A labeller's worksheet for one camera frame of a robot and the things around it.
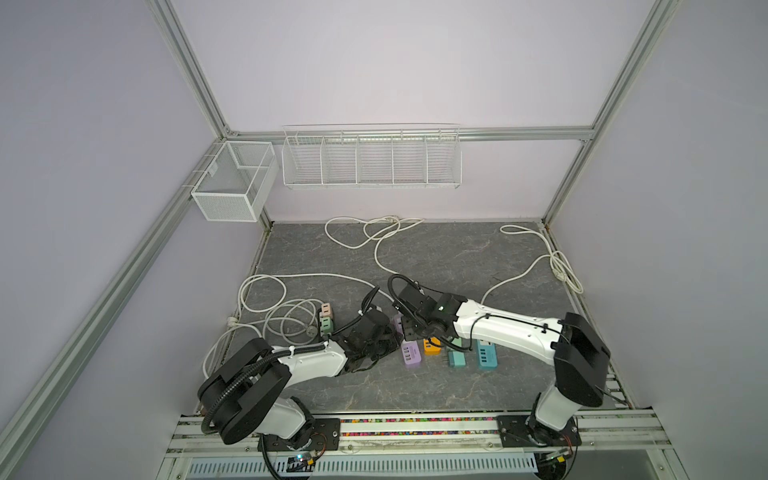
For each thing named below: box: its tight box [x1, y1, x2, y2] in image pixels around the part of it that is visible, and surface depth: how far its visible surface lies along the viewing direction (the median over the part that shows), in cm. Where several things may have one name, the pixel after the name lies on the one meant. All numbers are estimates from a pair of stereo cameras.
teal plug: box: [447, 351, 467, 367], surface depth 86 cm
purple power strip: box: [393, 313, 422, 365], surface depth 86 cm
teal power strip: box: [476, 339, 498, 370], surface depth 85 cm
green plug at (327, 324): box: [321, 316, 334, 332], surface depth 88 cm
